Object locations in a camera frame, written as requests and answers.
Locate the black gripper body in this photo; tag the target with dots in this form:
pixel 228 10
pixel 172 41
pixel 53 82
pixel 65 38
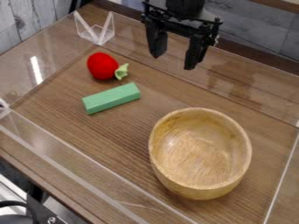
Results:
pixel 185 13

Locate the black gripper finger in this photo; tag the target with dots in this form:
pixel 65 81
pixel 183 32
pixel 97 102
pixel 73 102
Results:
pixel 199 43
pixel 156 39

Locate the red plush strawberry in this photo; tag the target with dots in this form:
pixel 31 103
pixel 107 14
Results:
pixel 104 67

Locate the green rectangular block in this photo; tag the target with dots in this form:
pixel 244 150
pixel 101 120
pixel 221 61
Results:
pixel 111 98

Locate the wooden bowl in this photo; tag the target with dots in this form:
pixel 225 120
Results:
pixel 200 153

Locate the clear acrylic corner bracket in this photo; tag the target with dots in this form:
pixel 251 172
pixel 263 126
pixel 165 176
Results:
pixel 96 34

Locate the clear acrylic tray wall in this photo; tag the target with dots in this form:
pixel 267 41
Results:
pixel 88 159

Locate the black metal mount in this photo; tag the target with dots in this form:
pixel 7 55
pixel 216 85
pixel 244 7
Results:
pixel 44 215

